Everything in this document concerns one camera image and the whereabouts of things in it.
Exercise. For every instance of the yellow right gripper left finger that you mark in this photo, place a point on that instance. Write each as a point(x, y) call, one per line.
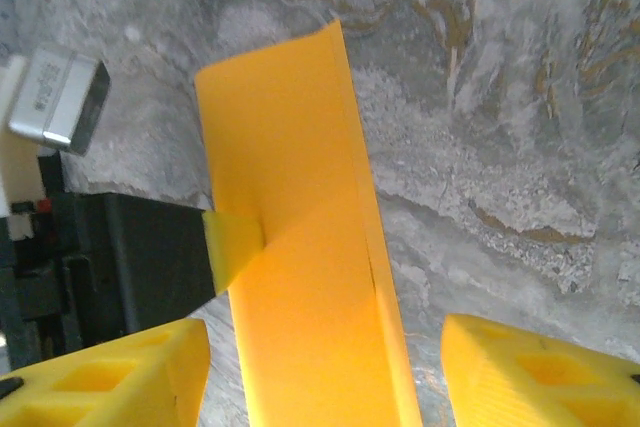
point(100, 392)

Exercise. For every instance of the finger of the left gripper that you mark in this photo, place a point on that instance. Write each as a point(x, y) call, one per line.
point(175, 257)

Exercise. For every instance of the orange cloth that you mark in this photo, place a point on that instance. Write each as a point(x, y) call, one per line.
point(300, 197)

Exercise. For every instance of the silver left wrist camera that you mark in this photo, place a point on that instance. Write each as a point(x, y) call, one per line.
point(55, 102)

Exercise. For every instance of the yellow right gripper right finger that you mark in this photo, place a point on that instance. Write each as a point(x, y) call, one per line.
point(540, 382)

